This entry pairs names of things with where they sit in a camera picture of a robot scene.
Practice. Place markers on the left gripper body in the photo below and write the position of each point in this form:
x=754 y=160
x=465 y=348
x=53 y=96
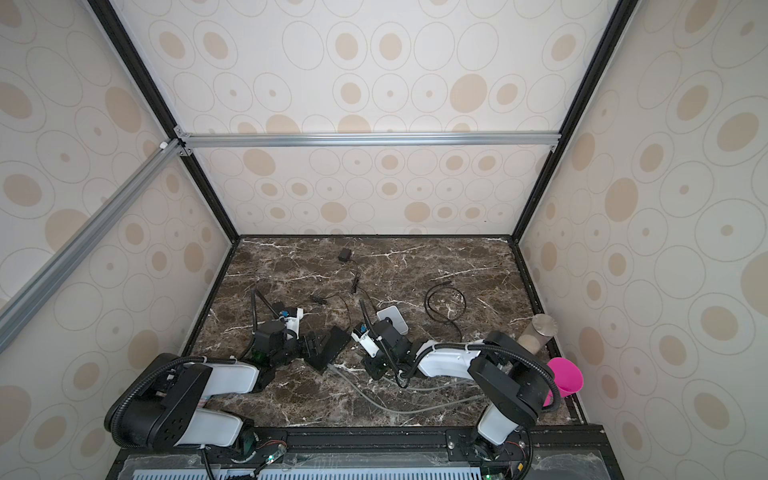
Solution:
x=289 y=352

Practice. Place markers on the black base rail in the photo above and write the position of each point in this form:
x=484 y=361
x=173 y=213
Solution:
x=543 y=452

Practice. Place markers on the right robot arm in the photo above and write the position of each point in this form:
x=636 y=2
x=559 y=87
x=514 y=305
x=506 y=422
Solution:
x=518 y=386

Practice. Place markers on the aluminium crossbar back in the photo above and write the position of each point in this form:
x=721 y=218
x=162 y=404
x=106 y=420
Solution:
x=389 y=139

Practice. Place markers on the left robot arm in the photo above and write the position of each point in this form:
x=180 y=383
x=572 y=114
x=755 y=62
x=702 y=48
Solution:
x=165 y=406

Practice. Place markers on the aluminium crossbar left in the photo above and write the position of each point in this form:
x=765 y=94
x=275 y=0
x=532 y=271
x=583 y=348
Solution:
x=35 y=293

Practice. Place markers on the pink silicone funnel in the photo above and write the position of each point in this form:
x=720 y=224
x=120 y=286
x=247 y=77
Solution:
x=567 y=376

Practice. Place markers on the black corner frame post right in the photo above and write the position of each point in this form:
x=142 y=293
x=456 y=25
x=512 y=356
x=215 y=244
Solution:
x=605 y=49

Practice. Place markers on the aluminium crossbar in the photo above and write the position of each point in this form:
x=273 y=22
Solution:
x=389 y=139
x=35 y=293

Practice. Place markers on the black corner frame post left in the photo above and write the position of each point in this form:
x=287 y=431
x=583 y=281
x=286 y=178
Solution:
x=107 y=16

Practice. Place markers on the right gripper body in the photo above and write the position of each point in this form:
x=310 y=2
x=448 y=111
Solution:
x=378 y=364

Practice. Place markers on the black network switch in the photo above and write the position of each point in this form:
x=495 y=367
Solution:
x=330 y=347

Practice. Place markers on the black corner frame post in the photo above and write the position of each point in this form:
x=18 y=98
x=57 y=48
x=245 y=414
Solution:
x=605 y=49
x=107 y=16

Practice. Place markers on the black power adapter far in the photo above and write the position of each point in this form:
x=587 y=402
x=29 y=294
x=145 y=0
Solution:
x=345 y=255

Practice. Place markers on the white rectangular box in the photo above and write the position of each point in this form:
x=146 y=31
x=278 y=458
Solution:
x=395 y=318

